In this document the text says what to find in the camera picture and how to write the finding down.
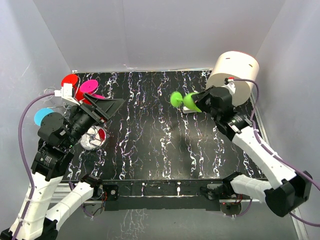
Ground black front mounting rail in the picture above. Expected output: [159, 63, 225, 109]
[59, 177, 268, 213]

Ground chrome wine glass rack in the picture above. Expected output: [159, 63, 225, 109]
[41, 86, 110, 151]

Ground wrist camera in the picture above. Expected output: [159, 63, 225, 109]
[54, 83, 79, 105]
[223, 77, 236, 95]

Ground small white rectangular block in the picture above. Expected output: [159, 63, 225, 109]
[182, 106, 198, 114]

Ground white cylindrical container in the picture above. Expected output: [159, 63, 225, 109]
[205, 51, 260, 107]

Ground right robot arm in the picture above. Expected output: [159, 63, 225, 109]
[191, 87, 312, 217]

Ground green wine glass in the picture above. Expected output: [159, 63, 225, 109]
[170, 91, 201, 113]

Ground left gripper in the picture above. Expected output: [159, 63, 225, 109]
[63, 91, 126, 148]

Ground magenta wine glass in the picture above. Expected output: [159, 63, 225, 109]
[79, 79, 105, 99]

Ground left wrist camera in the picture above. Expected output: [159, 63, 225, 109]
[54, 83, 79, 105]

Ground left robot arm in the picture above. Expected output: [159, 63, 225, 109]
[0, 93, 125, 240]

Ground blue wine glass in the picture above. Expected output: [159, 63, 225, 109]
[33, 107, 54, 126]

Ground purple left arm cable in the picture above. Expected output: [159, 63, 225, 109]
[9, 91, 57, 240]

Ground red wine glass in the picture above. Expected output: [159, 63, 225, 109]
[61, 73, 91, 105]

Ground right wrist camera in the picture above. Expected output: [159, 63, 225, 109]
[223, 77, 236, 95]

